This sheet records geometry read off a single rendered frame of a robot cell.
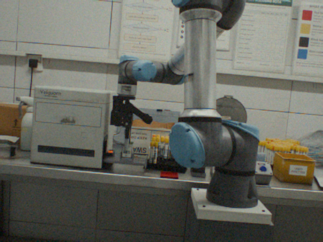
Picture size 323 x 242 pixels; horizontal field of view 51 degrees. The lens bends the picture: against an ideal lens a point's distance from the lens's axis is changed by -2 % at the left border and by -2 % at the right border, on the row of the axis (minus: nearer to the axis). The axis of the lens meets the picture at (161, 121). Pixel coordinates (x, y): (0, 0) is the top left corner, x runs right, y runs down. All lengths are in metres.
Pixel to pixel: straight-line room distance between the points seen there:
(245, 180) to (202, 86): 0.29
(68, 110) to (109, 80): 0.65
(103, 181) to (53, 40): 0.99
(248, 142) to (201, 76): 0.22
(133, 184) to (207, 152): 0.49
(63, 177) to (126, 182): 0.23
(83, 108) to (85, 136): 0.11
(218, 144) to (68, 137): 0.65
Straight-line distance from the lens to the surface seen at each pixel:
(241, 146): 0.94
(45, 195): 2.13
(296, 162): 1.46
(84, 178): 1.32
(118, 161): 1.33
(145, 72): 1.19
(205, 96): 0.89
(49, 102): 1.35
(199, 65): 0.90
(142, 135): 1.59
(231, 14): 1.03
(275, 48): 2.02
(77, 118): 1.33
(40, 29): 2.06
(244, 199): 0.97
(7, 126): 1.79
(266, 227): 0.99
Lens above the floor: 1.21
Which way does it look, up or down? 6 degrees down
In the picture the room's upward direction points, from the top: 5 degrees clockwise
